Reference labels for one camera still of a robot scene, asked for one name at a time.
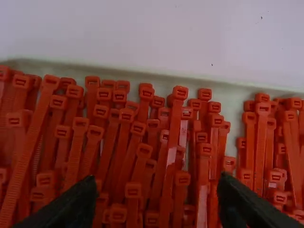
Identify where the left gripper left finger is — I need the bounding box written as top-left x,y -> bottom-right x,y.
14,175 -> 99,228

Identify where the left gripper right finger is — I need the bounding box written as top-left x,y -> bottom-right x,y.
217,171 -> 304,228

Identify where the pale tray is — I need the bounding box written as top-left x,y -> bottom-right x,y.
0,57 -> 304,167

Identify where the row of orange cable ties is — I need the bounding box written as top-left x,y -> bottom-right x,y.
0,65 -> 304,228

